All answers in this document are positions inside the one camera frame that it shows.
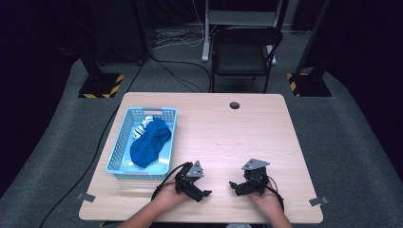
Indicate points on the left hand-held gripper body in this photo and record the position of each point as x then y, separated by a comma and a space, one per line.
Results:
189, 179

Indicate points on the light blue plastic basket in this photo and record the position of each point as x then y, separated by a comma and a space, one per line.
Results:
122, 145

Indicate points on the blue cloth garment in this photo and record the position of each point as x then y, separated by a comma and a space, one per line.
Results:
149, 145

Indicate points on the black stand with striped base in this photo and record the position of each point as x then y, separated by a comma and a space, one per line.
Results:
99, 84
309, 84

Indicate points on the white striped sock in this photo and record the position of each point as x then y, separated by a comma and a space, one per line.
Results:
141, 127

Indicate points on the grey tape piece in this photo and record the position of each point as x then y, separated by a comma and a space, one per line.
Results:
86, 197
318, 201

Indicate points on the person's right hand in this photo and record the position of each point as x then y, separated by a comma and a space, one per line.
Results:
268, 200

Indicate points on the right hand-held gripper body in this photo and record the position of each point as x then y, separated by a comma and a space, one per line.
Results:
256, 174

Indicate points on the person's left hand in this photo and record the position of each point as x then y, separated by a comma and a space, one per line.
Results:
168, 195

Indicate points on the black folding chair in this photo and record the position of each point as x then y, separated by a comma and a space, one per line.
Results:
242, 57

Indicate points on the white metal stand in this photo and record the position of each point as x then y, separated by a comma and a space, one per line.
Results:
206, 38

